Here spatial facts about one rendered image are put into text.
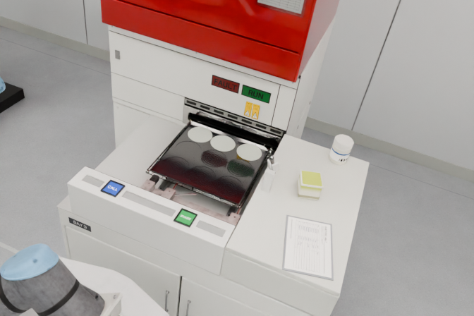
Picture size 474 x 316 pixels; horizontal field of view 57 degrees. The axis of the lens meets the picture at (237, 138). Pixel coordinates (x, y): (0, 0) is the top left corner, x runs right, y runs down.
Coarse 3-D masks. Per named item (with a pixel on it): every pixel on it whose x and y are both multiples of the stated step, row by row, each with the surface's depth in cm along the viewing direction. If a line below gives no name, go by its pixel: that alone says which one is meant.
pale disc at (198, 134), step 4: (192, 128) 179; (196, 128) 179; (200, 128) 179; (204, 128) 180; (188, 132) 176; (192, 132) 177; (196, 132) 177; (200, 132) 178; (204, 132) 178; (208, 132) 178; (188, 136) 174; (192, 136) 175; (196, 136) 175; (200, 136) 175; (204, 136) 176; (208, 136) 176; (196, 140) 173; (200, 140) 173; (204, 140) 174; (208, 140) 174
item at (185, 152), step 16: (208, 128) 180; (176, 144) 170; (192, 144) 171; (208, 144) 172; (240, 144) 175; (256, 144) 176; (160, 160) 161; (176, 160) 162; (192, 160) 163; (208, 160) 165; (224, 160) 166; (240, 160) 167; (256, 160) 168; (176, 176) 156; (192, 176) 157; (208, 176) 158; (224, 176) 159; (240, 176) 160; (208, 192) 152; (224, 192) 153; (240, 192) 154
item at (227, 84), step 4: (212, 80) 172; (216, 80) 172; (220, 80) 171; (224, 80) 170; (228, 80) 170; (212, 84) 173; (216, 84) 173; (220, 84) 172; (224, 84) 171; (228, 84) 170; (232, 84) 170; (236, 84) 169; (224, 88) 172; (228, 88) 172; (232, 88) 171; (236, 88) 170
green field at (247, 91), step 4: (244, 88) 169; (248, 88) 168; (252, 88) 167; (244, 92) 170; (248, 92) 169; (252, 92) 168; (256, 92) 168; (260, 92) 167; (264, 92) 166; (248, 96) 170; (252, 96) 169; (256, 96) 169; (260, 96) 168; (264, 96) 167; (268, 96) 167; (264, 100) 168; (268, 100) 168
